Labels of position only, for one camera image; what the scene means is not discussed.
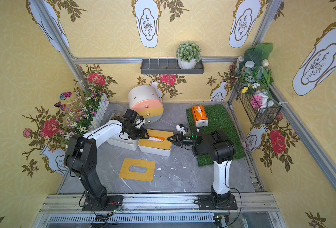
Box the wooden slotted lid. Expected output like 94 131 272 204
138 129 174 151
119 158 156 182

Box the orange tissue pack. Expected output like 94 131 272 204
148 136 165 142
192 105 209 127

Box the white plastic box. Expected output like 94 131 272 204
107 133 139 151
138 129 174 157

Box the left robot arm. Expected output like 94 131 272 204
64 109 149 211

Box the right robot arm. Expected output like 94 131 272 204
167 130 238 211

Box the wooden tray with stones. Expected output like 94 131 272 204
107 110 121 121

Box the green artificial grass mat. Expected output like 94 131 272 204
186 104 246 167

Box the round pastel drawer cabinet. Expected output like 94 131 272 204
128 85 164 124

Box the white fence flower planter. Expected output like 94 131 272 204
54 87 109 144

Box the potted green succulent plant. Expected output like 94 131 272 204
176 41 201 69

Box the artificial flower bouquet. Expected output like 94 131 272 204
236 43 284 111

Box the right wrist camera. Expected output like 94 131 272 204
176 124 187 135

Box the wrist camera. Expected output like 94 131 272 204
176 124 187 135
135 116 145 129

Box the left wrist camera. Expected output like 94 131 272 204
135 116 145 129

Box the grey wall shelf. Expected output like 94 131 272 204
140 58 205 75

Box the black wire wall basket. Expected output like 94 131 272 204
231 63 282 125

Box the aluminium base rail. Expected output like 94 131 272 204
32 192 286 228

